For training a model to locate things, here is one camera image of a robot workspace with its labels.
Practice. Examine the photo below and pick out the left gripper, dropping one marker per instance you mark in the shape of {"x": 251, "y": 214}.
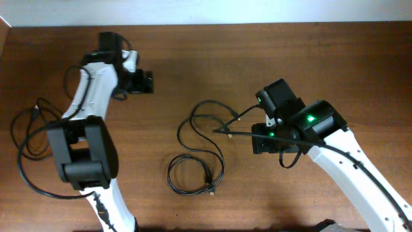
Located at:
{"x": 138, "y": 80}

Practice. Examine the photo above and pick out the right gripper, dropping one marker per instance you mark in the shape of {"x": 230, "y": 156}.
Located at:
{"x": 260, "y": 144}

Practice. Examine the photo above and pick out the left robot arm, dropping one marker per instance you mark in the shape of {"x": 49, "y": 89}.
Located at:
{"x": 83, "y": 150}

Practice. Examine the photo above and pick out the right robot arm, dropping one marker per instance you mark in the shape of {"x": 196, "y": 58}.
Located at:
{"x": 320, "y": 132}

